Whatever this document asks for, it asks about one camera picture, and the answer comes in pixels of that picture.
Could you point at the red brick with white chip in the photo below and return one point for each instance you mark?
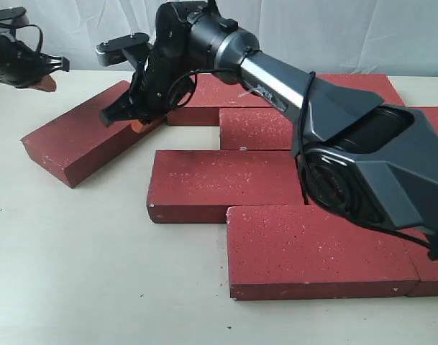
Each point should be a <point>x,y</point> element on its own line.
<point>254,129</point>

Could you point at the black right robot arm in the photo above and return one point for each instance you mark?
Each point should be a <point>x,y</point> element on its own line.
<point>371,163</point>

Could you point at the light blue backdrop cloth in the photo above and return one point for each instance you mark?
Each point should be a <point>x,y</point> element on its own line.
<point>391,37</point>

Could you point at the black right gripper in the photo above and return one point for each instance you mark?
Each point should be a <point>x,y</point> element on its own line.
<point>159,85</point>

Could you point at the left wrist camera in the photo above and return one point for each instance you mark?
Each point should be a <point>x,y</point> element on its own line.
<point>11,19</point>

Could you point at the red brick front large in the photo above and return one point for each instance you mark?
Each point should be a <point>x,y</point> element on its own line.
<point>301,253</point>

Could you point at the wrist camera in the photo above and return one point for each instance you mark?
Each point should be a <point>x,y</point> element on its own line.
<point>133,48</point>
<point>11,19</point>

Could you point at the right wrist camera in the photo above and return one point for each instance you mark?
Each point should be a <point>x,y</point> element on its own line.
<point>133,48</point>

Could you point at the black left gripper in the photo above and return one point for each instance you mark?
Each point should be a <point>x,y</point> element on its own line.
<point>22,67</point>

